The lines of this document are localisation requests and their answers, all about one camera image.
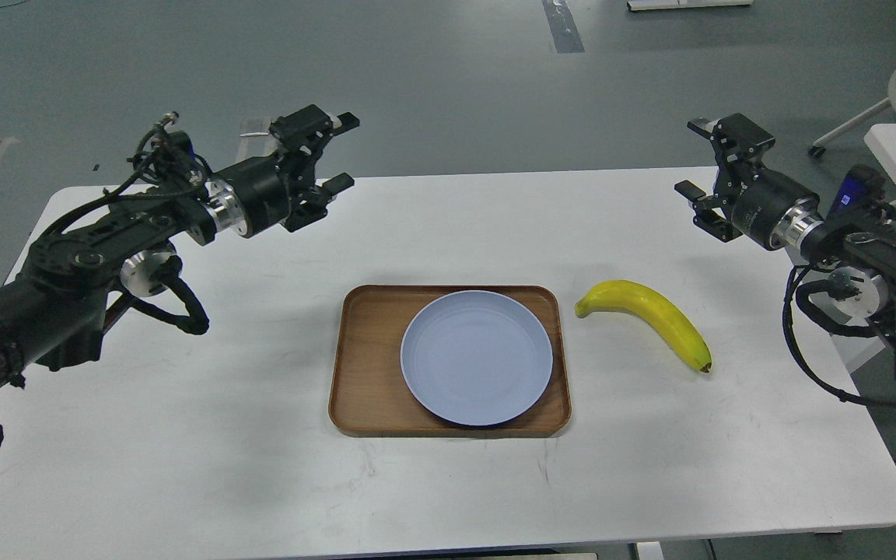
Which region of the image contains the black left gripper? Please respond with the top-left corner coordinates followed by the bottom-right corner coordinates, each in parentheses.
top-left (224, 106), bottom-right (362, 238)

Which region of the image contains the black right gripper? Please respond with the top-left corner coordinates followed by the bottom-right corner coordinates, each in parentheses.
top-left (674, 113), bottom-right (821, 250)

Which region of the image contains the light blue plate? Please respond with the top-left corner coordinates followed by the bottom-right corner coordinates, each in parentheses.
top-left (399, 290), bottom-right (557, 428)

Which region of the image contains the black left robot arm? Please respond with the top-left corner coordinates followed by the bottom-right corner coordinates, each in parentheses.
top-left (0, 105), bottom-right (360, 447)

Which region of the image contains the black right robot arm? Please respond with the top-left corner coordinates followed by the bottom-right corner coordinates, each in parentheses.
top-left (675, 114), bottom-right (896, 408)

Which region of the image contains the yellow banana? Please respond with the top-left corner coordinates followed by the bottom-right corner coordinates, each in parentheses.
top-left (575, 279), bottom-right (712, 373)

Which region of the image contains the grey floor tape strip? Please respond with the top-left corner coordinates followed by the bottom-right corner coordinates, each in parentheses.
top-left (541, 0), bottom-right (586, 54)

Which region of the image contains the wooden rectangular tray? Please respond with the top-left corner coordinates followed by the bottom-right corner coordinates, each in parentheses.
top-left (328, 285), bottom-right (572, 439)

